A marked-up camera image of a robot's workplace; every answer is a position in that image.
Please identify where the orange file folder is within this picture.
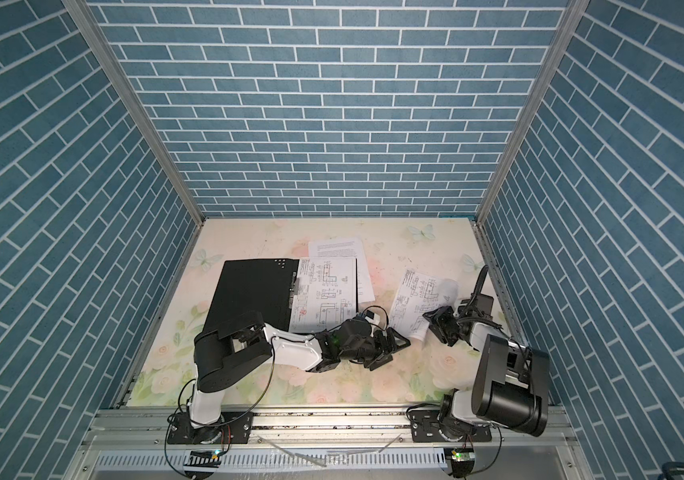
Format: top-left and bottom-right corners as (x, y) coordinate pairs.
(203, 258), (299, 332)

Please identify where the black corrugated camera cable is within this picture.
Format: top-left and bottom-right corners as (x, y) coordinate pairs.
(473, 263), (491, 301)

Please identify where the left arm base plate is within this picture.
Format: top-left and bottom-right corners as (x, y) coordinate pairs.
(166, 411), (254, 446)

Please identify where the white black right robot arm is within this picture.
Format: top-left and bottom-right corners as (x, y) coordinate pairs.
(423, 302), (550, 437)

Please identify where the white text document sheet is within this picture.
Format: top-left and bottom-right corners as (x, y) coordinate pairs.
(308, 237), (375, 303)

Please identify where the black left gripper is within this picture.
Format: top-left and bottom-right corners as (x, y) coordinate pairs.
(339, 325), (412, 370)

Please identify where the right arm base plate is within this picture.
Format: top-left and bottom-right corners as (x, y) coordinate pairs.
(405, 406), (492, 444)

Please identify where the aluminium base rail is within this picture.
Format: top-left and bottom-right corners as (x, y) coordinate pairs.
(64, 405), (592, 479)

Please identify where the metal folder clip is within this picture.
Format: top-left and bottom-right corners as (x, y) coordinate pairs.
(290, 271), (299, 298)

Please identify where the aluminium corner post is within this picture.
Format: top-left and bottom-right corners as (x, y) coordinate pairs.
(62, 0), (205, 227)
(476, 0), (590, 227)

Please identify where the white cable duct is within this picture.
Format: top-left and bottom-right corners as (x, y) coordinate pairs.
(95, 448), (447, 473)

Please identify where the technical drawing sheet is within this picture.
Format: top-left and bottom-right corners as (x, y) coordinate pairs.
(389, 269), (459, 341)
(289, 257), (358, 334)

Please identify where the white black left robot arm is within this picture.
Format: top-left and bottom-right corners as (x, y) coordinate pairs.
(187, 311), (411, 430)

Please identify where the aluminium corner post right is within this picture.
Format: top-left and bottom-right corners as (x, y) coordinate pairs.
(476, 0), (590, 227)

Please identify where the aluminium corner post left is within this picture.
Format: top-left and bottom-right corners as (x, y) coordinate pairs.
(62, 0), (205, 227)

